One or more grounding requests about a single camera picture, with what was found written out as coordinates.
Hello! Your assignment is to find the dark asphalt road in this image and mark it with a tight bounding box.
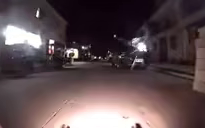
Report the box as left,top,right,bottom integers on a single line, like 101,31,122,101
0,60,205,128

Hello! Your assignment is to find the distant lit building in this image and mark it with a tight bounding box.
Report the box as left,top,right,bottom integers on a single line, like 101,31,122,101
65,41,94,62

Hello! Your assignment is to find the parked vehicle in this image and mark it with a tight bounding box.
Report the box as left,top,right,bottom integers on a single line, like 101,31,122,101
111,49,149,70

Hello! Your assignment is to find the robot's own part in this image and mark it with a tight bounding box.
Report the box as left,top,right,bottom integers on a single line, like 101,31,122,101
60,123,72,128
131,122,143,128

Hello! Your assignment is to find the raised pavement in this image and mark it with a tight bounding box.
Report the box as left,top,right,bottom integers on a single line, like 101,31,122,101
149,63,196,81

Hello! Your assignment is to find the pale building with dark windows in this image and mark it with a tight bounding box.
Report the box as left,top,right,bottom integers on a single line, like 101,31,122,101
136,0,205,66

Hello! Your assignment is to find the building with lit window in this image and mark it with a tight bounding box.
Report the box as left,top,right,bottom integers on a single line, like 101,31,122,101
0,0,69,74

